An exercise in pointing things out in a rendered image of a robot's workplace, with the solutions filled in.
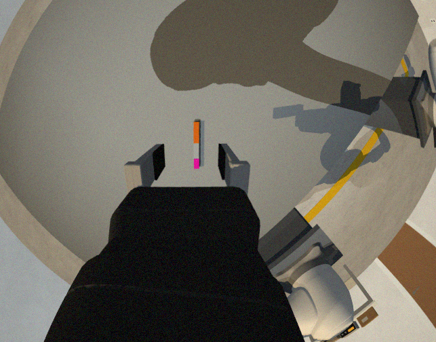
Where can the orange rod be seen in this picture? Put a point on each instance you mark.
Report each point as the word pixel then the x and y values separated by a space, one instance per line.
pixel 196 131

